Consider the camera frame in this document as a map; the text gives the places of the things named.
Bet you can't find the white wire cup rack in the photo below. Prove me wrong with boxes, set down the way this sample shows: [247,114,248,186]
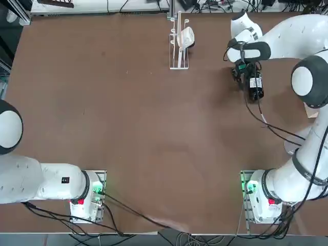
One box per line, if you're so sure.
[169,10,191,70]

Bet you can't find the aluminium frame post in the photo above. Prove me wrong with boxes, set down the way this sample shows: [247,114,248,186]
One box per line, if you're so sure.
[167,0,180,20]

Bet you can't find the white cup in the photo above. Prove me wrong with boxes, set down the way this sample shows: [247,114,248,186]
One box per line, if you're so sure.
[179,27,196,49]

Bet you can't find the black base cable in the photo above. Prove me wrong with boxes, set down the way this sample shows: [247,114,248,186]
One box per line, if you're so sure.
[101,192,171,229]

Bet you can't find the wooden dispenser base block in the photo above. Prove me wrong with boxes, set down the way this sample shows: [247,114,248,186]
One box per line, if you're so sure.
[304,102,321,119]

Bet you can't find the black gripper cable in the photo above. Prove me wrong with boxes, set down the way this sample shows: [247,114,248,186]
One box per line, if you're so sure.
[242,60,307,146]

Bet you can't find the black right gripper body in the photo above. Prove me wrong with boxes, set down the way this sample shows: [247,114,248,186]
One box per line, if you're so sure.
[232,60,262,75]

